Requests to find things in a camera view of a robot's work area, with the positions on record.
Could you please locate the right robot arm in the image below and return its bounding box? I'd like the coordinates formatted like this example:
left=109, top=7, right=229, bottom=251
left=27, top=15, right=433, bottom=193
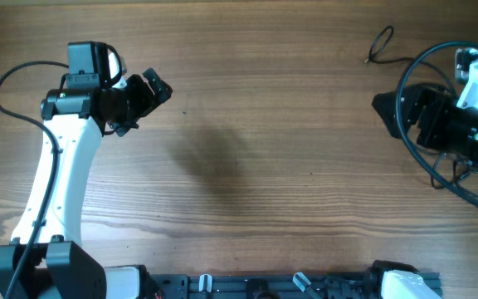
left=347, top=90, right=478, bottom=298

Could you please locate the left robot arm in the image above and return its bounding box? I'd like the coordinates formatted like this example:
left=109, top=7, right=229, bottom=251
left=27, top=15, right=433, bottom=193
left=0, top=41, right=173, bottom=298

